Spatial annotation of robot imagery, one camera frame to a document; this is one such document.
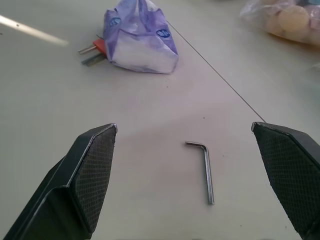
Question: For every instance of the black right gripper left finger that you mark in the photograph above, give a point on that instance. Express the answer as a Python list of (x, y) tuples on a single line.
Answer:
[(75, 180)]

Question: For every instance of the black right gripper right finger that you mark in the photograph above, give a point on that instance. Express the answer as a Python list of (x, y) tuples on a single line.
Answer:
[(290, 172)]

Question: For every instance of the silver hex key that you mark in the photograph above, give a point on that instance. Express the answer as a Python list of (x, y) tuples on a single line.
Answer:
[(208, 167)]

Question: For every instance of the thin metal rod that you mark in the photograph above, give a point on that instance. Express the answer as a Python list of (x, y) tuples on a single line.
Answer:
[(86, 49)]

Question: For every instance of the red plastic tool handle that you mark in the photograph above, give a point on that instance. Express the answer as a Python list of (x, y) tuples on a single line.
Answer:
[(100, 46)]

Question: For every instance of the clear bag of pastel balls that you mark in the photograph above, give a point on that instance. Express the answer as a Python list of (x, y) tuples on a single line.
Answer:
[(285, 20)]

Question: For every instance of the purple and white plastic bag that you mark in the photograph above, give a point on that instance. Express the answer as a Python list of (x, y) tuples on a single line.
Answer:
[(140, 40)]

